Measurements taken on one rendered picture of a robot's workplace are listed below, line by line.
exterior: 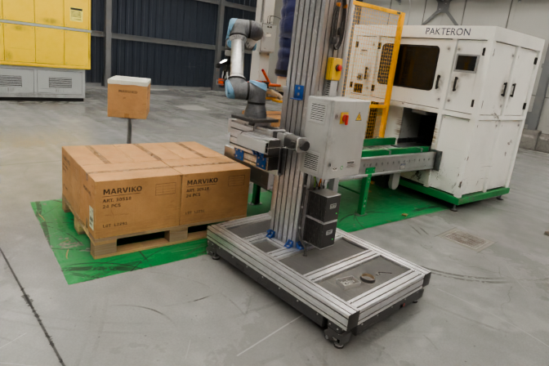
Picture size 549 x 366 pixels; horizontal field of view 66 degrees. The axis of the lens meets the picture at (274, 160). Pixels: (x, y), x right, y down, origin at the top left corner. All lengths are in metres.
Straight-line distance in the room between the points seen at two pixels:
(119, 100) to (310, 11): 2.77
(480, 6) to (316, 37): 9.81
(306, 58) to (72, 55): 8.14
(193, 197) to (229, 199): 0.33
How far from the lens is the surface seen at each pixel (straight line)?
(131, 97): 4.83
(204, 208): 3.29
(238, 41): 2.82
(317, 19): 2.61
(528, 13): 11.80
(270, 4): 4.74
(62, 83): 10.38
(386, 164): 4.37
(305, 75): 2.63
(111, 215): 3.02
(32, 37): 10.13
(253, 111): 2.71
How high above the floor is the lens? 1.43
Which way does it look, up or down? 14 degrees down
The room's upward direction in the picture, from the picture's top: 6 degrees clockwise
